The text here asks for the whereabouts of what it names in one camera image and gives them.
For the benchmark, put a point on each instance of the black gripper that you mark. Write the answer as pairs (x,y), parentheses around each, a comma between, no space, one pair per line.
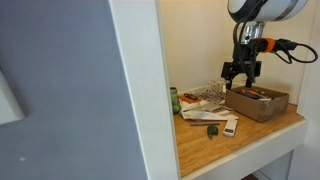
(246,55)

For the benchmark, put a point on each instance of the white remote controller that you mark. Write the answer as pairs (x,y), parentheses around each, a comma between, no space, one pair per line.
(230,127)

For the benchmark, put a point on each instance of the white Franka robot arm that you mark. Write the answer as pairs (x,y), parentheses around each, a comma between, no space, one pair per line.
(266,8)

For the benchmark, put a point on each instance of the brown cardboard box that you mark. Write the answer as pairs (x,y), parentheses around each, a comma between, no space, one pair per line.
(256,108)

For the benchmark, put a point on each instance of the white paper pile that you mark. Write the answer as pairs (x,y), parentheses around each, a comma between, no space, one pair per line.
(206,115)

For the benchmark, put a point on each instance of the black eyeglasses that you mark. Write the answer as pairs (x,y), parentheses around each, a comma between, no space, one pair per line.
(191,96)

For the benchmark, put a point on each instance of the orange booklet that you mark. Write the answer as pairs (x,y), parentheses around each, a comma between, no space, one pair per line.
(190,99)

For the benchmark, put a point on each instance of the thin black stick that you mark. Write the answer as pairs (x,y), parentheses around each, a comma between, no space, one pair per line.
(205,124)

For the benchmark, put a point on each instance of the small black plastic object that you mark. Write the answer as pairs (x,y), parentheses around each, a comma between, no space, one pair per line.
(212,131)

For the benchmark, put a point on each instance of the green glass jar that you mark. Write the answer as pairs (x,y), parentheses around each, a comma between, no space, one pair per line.
(174,100)

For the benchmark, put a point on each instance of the grey door panel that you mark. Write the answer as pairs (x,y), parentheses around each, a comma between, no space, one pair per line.
(66,100)

